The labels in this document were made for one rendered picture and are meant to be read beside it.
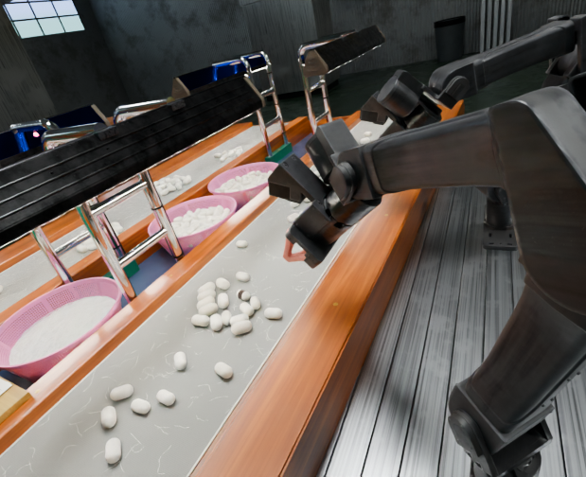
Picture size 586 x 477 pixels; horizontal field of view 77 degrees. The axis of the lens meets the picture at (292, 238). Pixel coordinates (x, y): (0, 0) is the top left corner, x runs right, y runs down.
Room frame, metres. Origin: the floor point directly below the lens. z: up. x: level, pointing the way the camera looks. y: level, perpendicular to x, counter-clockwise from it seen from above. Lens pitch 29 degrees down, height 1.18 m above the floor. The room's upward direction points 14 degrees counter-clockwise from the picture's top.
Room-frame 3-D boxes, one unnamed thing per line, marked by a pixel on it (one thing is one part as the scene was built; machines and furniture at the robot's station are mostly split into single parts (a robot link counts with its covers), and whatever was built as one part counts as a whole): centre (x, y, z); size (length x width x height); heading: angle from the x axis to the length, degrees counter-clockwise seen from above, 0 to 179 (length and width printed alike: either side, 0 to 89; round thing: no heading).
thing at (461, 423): (0.22, -0.16, 0.77); 0.09 x 0.06 x 0.06; 107
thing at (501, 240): (0.72, -0.49, 0.71); 0.20 x 0.07 x 0.08; 148
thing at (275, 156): (1.71, 0.03, 0.90); 0.20 x 0.19 x 0.45; 145
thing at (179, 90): (1.76, 0.10, 1.08); 0.62 x 0.08 x 0.07; 145
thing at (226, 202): (1.02, 0.27, 0.72); 0.27 x 0.27 x 0.10
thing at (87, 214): (0.69, 0.26, 0.90); 0.20 x 0.19 x 0.45; 145
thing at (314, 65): (1.44, -0.36, 1.08); 0.62 x 0.08 x 0.07; 145
